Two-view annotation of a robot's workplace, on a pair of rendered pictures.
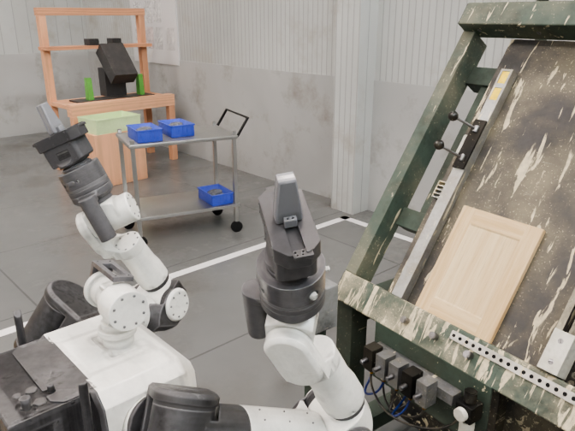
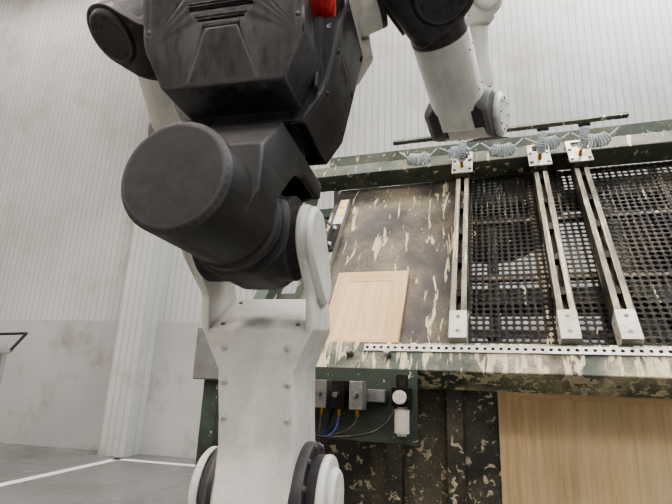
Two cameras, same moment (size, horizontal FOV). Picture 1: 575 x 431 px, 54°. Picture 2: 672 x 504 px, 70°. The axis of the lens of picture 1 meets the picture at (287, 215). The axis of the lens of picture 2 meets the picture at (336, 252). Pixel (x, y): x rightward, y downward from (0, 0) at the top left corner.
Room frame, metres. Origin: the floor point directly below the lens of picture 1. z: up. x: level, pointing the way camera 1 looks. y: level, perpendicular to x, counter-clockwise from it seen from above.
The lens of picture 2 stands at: (0.25, 0.56, 0.76)
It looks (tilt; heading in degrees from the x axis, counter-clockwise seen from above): 15 degrees up; 325
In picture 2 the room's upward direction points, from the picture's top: 2 degrees clockwise
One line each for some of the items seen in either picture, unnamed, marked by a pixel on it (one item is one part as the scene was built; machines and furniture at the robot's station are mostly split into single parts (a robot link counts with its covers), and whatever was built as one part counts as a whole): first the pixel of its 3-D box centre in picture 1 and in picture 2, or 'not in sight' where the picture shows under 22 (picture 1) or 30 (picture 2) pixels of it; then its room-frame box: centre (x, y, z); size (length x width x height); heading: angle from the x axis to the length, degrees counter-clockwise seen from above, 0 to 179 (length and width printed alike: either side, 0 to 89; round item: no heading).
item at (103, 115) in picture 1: (121, 91); not in sight; (7.21, 2.08, 0.98); 1.48 x 1.32 x 1.97; 132
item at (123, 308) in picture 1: (115, 305); not in sight; (0.82, 0.28, 1.44); 0.10 x 0.07 x 0.09; 40
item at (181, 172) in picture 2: not in sight; (237, 200); (0.77, 0.35, 0.97); 0.28 x 0.13 x 0.18; 132
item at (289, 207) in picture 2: not in sight; (255, 238); (0.81, 0.30, 0.94); 0.14 x 0.13 x 0.12; 42
